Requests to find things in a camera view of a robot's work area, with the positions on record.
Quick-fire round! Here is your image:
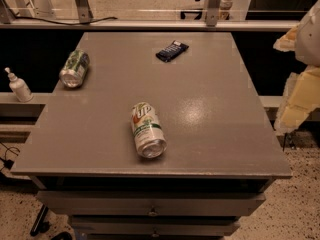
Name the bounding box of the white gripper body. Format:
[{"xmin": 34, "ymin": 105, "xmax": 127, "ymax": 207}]
[{"xmin": 295, "ymin": 0, "xmax": 320, "ymax": 66}]

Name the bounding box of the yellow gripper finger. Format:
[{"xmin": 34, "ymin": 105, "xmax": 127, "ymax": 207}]
[
  {"xmin": 274, "ymin": 66, "xmax": 320, "ymax": 135},
  {"xmin": 273, "ymin": 26, "xmax": 298, "ymax": 52}
]

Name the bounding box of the white 7up can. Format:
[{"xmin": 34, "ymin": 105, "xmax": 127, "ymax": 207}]
[{"xmin": 131, "ymin": 102, "xmax": 167, "ymax": 159}]

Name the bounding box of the green soda can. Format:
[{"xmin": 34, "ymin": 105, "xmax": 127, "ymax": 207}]
[{"xmin": 59, "ymin": 49, "xmax": 90, "ymax": 88}]

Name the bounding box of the grey drawer cabinet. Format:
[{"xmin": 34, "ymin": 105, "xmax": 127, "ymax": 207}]
[{"xmin": 13, "ymin": 32, "xmax": 291, "ymax": 240}]

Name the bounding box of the white pump bottle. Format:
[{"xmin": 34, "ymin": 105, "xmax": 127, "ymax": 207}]
[{"xmin": 5, "ymin": 67, "xmax": 33, "ymax": 102}]

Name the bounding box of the metal frame bracket right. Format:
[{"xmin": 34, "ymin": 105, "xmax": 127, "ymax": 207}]
[{"xmin": 204, "ymin": 0, "xmax": 221, "ymax": 27}]

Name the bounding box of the metal frame bracket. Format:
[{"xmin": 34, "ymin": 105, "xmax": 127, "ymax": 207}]
[
  {"xmin": 204, "ymin": 0, "xmax": 221, "ymax": 27},
  {"xmin": 75, "ymin": 0, "xmax": 93, "ymax": 24}
]

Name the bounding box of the metal frame bracket left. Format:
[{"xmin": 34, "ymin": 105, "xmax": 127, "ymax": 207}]
[{"xmin": 75, "ymin": 0, "xmax": 93, "ymax": 24}]

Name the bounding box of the black cable on ledge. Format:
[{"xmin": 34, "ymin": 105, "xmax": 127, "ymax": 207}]
[{"xmin": 6, "ymin": 7, "xmax": 119, "ymax": 26}]

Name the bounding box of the black cable on floor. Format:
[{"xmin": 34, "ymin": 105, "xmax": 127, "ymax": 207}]
[{"xmin": 0, "ymin": 141, "xmax": 21, "ymax": 173}]

